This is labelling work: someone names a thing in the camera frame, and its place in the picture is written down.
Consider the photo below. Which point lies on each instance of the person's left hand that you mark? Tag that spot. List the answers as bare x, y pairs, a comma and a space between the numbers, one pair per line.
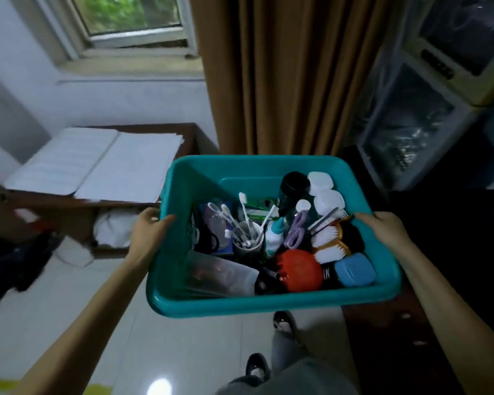
144, 236

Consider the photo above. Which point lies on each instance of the person's right hand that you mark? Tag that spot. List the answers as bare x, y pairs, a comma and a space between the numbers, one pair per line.
389, 230

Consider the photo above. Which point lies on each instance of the person's left thumb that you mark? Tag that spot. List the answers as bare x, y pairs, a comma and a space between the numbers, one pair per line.
166, 222

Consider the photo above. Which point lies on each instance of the person's right thumb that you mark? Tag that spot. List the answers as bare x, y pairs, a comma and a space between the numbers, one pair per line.
366, 220

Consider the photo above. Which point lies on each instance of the teal plastic tub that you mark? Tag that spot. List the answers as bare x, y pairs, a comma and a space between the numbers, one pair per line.
197, 180

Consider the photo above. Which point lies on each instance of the person's left forearm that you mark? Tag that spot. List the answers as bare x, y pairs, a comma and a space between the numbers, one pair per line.
86, 329

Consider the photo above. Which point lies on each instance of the person's right forearm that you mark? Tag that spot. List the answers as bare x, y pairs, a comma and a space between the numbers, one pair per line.
453, 320

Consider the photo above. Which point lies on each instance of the orange brush with white bristles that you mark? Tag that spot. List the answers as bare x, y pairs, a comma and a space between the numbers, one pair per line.
332, 253
327, 236

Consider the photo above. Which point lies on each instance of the white round lid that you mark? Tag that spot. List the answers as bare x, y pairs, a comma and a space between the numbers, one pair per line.
328, 201
320, 181

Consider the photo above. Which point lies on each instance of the metal tweezers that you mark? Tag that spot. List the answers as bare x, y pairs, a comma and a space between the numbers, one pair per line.
323, 220

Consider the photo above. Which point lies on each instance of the white toothbrush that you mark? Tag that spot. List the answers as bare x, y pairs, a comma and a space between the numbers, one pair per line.
269, 214
243, 201
227, 212
214, 208

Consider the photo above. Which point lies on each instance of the blue plastic case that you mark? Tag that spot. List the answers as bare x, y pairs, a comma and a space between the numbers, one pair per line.
355, 270

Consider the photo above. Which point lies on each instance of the white plastic bag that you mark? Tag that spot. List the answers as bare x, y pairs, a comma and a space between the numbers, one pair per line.
115, 228

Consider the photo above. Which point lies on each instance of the white paper sheet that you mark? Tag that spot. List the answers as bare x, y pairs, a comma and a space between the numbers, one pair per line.
61, 160
131, 168

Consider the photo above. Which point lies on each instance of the small white bottle cap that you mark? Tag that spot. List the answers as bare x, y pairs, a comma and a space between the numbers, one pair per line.
302, 206

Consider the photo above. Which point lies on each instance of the purple scissors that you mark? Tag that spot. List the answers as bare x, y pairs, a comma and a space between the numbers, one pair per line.
296, 234

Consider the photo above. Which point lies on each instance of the clear plastic box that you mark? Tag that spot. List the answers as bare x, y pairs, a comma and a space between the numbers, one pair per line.
220, 276

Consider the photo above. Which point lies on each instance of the black bottle cap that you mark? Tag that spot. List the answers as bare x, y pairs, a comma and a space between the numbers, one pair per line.
294, 185

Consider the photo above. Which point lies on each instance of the orange round container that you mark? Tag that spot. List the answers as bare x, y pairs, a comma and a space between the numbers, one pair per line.
299, 270

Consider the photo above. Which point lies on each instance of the grey cup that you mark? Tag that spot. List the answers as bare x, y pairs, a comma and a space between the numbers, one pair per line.
251, 247

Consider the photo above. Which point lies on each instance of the green toothpaste box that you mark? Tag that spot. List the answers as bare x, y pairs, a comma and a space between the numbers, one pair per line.
256, 206

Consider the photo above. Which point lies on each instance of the white bottle with blue cap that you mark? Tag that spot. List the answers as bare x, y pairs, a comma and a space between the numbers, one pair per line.
275, 238

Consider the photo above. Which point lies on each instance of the wooden desk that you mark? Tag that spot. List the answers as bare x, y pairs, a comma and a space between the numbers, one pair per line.
66, 209

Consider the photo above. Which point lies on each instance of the white-framed storage drawer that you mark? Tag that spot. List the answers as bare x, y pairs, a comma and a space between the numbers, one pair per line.
407, 127

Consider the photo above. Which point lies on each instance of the black sandal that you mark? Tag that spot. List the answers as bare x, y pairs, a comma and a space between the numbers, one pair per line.
285, 322
257, 368

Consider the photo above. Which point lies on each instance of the black bag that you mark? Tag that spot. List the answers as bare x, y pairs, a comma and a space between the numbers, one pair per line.
12, 267

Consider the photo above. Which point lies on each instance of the brown curtain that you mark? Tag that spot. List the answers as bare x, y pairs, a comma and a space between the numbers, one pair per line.
288, 73

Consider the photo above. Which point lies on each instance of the grey trousers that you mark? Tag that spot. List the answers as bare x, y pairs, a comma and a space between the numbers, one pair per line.
296, 378

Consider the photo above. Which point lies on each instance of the window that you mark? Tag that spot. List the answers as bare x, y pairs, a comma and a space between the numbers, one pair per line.
127, 20

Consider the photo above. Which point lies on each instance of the cream-framed storage drawer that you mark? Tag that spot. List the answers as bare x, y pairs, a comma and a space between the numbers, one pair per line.
465, 32

